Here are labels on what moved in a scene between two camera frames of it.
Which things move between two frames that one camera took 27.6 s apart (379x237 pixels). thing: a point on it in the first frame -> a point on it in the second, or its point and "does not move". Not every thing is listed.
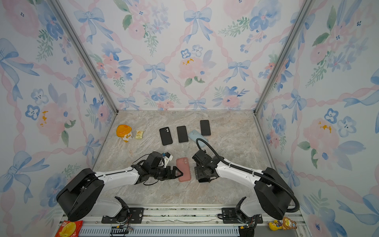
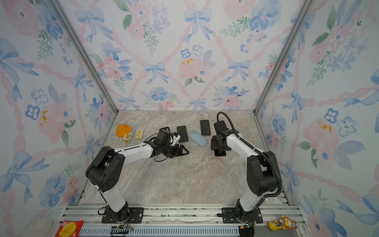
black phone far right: (205, 127) does not move
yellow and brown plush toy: (285, 223) does not move
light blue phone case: (194, 135) does not move
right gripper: (198, 175) -> (213, 145)
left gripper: (173, 172) -> (177, 153)
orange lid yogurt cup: (124, 132) does not move
